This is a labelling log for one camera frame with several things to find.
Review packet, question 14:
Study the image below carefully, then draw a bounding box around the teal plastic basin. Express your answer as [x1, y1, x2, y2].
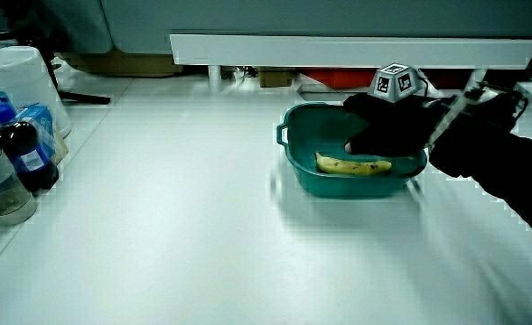
[275, 102, 428, 199]

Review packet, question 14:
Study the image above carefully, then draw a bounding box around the white round bench leg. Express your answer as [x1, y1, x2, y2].
[207, 65, 223, 93]

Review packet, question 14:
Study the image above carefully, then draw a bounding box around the person's right hand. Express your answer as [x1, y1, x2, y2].
[342, 62, 447, 158]

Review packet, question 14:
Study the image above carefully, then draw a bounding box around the white plastic bucket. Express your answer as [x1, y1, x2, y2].
[0, 45, 73, 138]

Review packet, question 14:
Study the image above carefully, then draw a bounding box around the yellow banana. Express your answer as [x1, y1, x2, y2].
[314, 152, 393, 177]

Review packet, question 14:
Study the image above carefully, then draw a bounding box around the white bench board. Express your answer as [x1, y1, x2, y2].
[169, 33, 532, 70]

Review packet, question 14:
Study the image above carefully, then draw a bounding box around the clear glass jar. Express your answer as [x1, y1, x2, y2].
[0, 115, 39, 228]

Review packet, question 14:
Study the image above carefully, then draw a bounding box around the blue carton box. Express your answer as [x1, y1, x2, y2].
[15, 104, 70, 164]

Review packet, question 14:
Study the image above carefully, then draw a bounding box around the person's right forearm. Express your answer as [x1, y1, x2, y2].
[427, 88, 532, 248]

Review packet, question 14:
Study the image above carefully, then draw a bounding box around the red box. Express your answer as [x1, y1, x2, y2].
[300, 68, 378, 89]

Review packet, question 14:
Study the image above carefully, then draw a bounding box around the small brown cardboard box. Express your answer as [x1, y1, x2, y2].
[258, 68, 294, 88]

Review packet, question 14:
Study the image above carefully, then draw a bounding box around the dark soda bottle blue cap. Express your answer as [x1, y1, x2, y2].
[0, 104, 61, 192]

